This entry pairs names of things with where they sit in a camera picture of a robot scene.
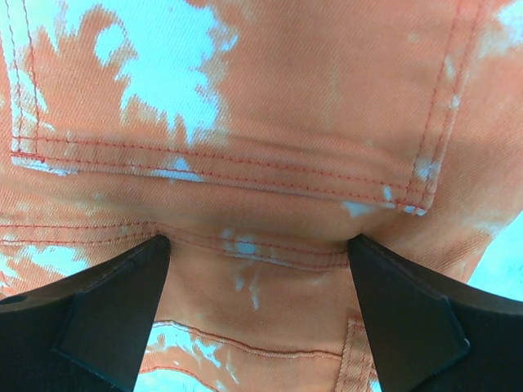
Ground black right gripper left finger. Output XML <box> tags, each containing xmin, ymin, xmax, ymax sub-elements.
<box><xmin>1</xmin><ymin>235</ymin><xmax>171</xmax><ymax>391</ymax></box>

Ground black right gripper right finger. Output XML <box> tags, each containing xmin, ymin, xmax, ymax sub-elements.
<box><xmin>347</xmin><ymin>235</ymin><xmax>522</xmax><ymax>392</ymax></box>

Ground orange bleached denim shorts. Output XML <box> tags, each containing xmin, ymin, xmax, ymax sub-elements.
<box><xmin>0</xmin><ymin>0</ymin><xmax>523</xmax><ymax>392</ymax></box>

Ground floral table mat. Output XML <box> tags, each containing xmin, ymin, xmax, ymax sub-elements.
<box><xmin>0</xmin><ymin>0</ymin><xmax>523</xmax><ymax>392</ymax></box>

